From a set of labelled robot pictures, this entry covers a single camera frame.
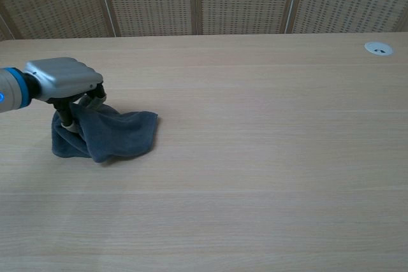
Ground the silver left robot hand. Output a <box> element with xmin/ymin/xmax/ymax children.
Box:
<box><xmin>22</xmin><ymin>57</ymin><xmax>108</xmax><ymax>132</ymax></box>

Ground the dark grey microfibre cloth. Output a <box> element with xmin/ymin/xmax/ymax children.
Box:
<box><xmin>51</xmin><ymin>101</ymin><xmax>159</xmax><ymax>164</ymax></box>

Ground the round grey cable grommet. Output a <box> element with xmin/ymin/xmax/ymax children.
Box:
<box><xmin>364</xmin><ymin>41</ymin><xmax>394</xmax><ymax>57</ymax></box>

